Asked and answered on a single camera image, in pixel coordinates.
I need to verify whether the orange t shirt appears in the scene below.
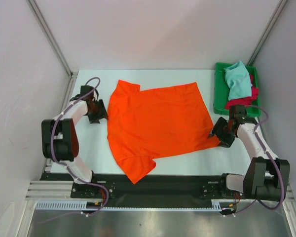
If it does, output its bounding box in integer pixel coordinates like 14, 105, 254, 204
108, 80, 219, 184

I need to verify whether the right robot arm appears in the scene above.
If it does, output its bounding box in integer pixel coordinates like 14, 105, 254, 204
209, 105, 290, 204

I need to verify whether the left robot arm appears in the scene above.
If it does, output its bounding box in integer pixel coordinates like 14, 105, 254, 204
41, 85, 108, 198

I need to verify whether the green plastic bin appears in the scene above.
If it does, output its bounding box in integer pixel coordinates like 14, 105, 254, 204
213, 62, 261, 117

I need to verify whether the red t shirt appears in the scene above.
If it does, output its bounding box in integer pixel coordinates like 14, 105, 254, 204
225, 85, 259, 110

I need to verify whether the teal t shirt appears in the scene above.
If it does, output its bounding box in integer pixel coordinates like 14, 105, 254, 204
224, 61, 252, 101

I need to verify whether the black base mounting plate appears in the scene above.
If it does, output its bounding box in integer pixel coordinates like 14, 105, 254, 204
39, 172, 279, 208

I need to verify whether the white slotted cable duct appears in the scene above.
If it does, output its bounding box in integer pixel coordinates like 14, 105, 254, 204
35, 200, 235, 212

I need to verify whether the left aluminium corner post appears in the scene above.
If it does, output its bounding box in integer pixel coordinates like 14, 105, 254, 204
26, 0, 73, 78

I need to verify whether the aluminium corner post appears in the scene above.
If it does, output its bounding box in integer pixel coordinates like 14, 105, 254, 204
247, 0, 291, 66
26, 0, 73, 78

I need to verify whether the right aluminium corner post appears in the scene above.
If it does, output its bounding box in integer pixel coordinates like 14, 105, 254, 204
247, 0, 291, 66

